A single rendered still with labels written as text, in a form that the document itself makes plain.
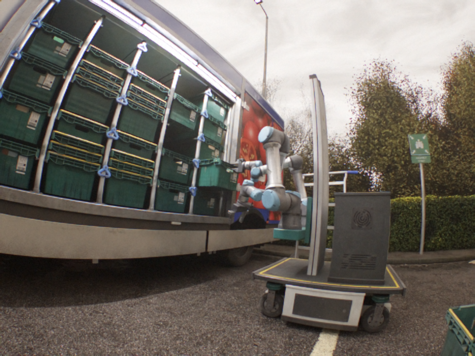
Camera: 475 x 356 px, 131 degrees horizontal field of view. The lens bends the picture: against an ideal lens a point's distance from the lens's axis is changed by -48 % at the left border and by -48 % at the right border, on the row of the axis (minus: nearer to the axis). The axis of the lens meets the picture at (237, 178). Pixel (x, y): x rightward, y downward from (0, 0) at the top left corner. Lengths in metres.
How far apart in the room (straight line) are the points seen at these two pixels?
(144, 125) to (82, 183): 0.68
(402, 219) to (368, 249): 2.95
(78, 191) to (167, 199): 0.78
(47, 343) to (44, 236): 0.57
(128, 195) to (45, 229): 0.70
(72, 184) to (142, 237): 0.61
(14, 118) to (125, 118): 0.84
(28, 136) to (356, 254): 2.02
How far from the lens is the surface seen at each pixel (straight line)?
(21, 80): 1.59
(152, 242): 1.58
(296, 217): 1.27
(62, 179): 1.46
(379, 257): 1.26
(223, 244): 2.22
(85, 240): 1.36
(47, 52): 1.69
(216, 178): 1.92
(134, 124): 1.71
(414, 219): 4.24
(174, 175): 1.89
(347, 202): 1.23
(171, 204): 1.86
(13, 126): 1.49
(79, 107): 1.57
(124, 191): 1.61
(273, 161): 1.24
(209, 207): 2.24
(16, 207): 1.31
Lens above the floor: 0.68
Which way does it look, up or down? 10 degrees up
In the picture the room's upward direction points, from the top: 5 degrees clockwise
